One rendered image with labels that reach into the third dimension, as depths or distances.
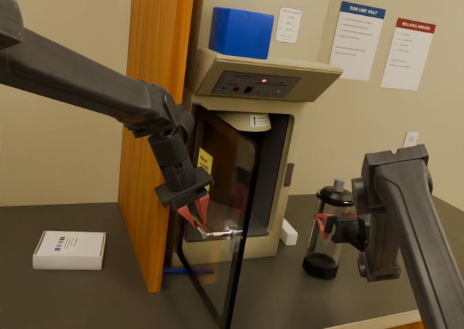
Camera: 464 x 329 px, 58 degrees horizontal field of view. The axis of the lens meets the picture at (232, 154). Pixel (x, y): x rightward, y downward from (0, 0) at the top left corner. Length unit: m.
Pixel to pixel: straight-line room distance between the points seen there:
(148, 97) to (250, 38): 0.31
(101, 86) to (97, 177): 0.91
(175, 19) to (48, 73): 0.41
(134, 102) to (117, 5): 0.75
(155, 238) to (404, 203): 0.60
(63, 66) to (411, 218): 0.43
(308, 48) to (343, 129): 0.76
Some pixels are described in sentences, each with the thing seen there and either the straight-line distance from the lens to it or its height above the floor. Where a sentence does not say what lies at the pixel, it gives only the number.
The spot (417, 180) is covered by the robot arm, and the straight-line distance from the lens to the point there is 0.56.
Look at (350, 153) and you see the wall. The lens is 1.85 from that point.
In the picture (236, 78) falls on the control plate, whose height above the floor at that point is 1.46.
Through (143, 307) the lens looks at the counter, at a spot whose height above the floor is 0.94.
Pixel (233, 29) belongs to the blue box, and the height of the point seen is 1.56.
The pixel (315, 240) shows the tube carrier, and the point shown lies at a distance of 1.18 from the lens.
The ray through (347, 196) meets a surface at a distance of 1.15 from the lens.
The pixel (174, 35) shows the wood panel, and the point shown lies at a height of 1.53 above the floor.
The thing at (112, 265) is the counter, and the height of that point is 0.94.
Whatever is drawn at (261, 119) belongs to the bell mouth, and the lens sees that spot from 1.09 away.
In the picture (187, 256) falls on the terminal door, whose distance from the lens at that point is 1.03.
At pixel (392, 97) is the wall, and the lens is 1.91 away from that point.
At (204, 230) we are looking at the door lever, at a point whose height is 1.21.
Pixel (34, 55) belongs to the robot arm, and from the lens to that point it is 0.48.
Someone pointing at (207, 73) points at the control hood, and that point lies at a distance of 0.89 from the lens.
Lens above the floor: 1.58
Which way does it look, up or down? 18 degrees down
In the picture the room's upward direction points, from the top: 9 degrees clockwise
